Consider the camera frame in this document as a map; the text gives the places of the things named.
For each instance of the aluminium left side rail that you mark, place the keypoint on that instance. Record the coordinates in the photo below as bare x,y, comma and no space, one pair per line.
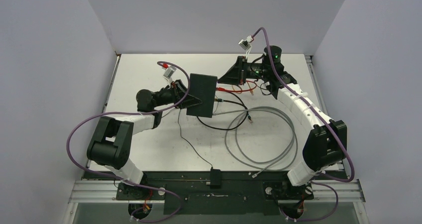
101,76

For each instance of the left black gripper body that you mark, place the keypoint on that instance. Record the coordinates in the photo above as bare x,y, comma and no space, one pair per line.
164,97

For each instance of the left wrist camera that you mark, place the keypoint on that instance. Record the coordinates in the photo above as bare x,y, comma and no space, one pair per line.
169,71

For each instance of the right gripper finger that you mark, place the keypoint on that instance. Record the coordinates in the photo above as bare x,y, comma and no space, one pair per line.
246,74
232,76

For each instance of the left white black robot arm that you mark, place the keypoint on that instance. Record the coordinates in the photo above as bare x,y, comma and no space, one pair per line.
111,142

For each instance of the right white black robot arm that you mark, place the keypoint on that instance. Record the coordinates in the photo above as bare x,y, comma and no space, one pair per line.
326,141

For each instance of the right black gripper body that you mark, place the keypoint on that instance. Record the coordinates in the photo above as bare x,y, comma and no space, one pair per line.
262,70

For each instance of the aluminium right side rail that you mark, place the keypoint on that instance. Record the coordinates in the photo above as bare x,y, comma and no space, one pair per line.
309,60

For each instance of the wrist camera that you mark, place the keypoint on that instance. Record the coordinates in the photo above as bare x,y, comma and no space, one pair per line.
245,44
169,71

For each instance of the dark grey network switch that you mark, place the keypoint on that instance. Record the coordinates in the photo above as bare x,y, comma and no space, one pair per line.
203,87

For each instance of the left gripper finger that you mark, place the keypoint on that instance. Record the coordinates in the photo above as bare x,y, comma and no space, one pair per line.
189,101
179,89

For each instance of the black power adapter box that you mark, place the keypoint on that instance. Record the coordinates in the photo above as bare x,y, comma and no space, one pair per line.
215,178

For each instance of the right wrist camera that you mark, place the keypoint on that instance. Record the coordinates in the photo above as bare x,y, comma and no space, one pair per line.
245,44

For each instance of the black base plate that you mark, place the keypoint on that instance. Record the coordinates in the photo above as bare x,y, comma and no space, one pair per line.
239,193

